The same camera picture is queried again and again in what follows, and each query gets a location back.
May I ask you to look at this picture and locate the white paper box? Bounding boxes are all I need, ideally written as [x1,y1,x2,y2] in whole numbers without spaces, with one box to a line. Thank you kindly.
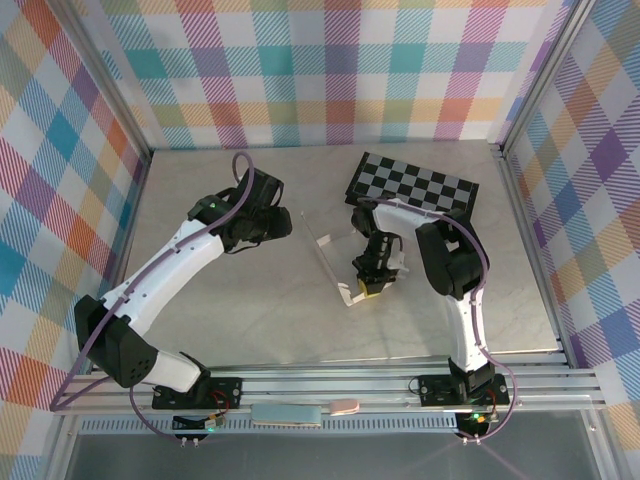
[299,210,371,309]

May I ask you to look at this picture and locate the black and grey chessboard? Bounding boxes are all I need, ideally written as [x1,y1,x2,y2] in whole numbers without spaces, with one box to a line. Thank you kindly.
[343,151,481,224]

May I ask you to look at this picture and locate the light blue foam block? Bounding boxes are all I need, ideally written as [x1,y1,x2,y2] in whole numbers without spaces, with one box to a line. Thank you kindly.
[250,403,324,429]

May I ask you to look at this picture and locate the small circuit board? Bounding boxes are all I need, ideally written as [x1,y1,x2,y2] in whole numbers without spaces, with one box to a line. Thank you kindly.
[172,412,225,434]
[457,410,501,431]

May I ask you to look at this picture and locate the grey metal panel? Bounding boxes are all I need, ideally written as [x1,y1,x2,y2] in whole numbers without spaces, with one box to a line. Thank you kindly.
[64,432,604,480]

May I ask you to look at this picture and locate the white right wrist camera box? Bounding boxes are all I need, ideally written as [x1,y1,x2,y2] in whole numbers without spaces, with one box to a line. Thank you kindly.
[387,248,412,282]

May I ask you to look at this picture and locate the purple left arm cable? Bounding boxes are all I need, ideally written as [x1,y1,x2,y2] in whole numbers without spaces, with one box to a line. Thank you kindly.
[52,151,257,446]

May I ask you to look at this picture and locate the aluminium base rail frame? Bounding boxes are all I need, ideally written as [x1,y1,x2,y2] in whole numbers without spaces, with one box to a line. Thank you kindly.
[52,349,609,417]

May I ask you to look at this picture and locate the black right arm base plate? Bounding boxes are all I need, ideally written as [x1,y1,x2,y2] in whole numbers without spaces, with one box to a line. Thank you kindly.
[417,372,511,407]

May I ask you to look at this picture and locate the aluminium side rail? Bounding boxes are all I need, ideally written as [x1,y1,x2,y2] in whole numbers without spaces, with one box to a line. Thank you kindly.
[89,149,154,374]
[492,142,574,369]

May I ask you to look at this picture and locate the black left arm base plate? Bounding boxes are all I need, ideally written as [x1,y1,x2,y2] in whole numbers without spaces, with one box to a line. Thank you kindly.
[151,377,244,412]

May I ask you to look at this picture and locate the aluminium corner post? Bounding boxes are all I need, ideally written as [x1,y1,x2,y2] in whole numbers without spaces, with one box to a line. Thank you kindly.
[492,0,599,156]
[49,0,154,164]

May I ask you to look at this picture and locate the perforated metal cable tray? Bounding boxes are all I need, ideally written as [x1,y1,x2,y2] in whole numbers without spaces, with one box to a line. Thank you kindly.
[79,417,461,437]

